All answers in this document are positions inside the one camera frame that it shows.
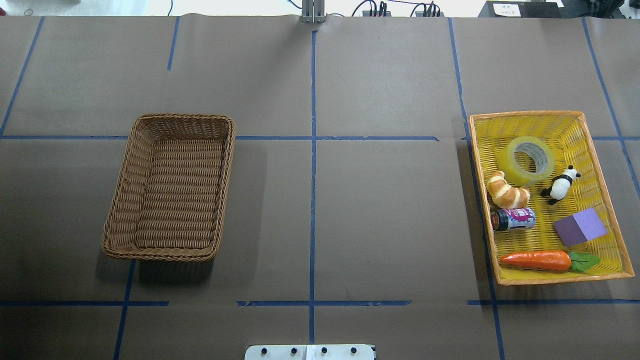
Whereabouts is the black box with label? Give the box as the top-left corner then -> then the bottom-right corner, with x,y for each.
477,0 -> 562,19

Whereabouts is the aluminium frame post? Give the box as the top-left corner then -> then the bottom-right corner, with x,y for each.
300,0 -> 326,24

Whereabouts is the toy panda figure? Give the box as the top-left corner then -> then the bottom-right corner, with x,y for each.
540,164 -> 581,206

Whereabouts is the purple foam cube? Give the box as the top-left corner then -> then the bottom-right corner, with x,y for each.
552,207 -> 608,248

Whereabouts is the yellow tape roll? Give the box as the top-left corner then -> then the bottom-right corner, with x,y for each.
497,136 -> 556,187

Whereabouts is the brown wicker basket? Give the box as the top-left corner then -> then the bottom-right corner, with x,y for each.
102,113 -> 236,263

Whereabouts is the small purple can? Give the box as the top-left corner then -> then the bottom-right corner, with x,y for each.
489,207 -> 537,231

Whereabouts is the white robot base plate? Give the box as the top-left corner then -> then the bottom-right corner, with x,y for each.
244,343 -> 377,360

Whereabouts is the toy croissant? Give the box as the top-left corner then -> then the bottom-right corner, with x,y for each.
486,170 -> 531,209

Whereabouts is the toy carrot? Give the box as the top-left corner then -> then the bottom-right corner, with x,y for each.
499,250 -> 601,272

